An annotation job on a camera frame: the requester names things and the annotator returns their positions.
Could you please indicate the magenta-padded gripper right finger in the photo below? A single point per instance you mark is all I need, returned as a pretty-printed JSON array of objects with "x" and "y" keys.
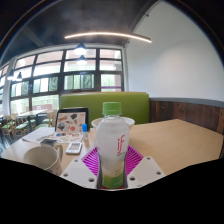
[{"x": 145, "y": 171}]

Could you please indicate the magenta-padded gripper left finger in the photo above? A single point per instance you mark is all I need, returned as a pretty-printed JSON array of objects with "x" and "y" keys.
[{"x": 78, "y": 173}]

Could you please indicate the green-capped white drink bottle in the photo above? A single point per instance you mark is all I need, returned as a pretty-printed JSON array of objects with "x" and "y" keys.
[{"x": 112, "y": 146}]

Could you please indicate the flat round red coaster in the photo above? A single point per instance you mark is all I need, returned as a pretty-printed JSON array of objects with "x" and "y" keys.
[{"x": 126, "y": 187}]

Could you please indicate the small white flat device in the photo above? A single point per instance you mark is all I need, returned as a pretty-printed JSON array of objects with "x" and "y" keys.
[{"x": 74, "y": 147}]

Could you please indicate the white printed paper cup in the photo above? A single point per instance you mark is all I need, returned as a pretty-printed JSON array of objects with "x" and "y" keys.
[{"x": 41, "y": 159}]

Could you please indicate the small dark book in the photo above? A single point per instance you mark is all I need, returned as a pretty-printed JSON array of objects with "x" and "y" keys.
[{"x": 49, "y": 142}]

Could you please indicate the small blue-capped white bottle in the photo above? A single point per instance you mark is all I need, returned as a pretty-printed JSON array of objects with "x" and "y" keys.
[{"x": 85, "y": 131}]

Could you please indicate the white paper sheet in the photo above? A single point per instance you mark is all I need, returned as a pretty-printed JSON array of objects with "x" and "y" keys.
[{"x": 35, "y": 134}]

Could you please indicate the green upholstered bench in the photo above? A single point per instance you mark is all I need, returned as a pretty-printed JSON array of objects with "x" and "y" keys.
[{"x": 133, "y": 105}]

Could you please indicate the wooden dining table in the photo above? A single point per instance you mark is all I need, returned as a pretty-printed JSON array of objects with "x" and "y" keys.
[{"x": 31, "y": 113}]

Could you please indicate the group of green-seated wooden chairs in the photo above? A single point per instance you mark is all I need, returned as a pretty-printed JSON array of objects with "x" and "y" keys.
[{"x": 16, "y": 126}]

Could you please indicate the group of pendant ceiling lamps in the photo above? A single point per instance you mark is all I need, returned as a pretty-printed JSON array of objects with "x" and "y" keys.
[{"x": 80, "y": 50}]

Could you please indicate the long curved linear light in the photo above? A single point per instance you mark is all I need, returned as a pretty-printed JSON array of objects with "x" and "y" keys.
[{"x": 106, "y": 34}]

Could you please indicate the large black-framed window wall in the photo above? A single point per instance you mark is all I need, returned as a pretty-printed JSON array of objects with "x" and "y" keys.
[{"x": 66, "y": 83}]

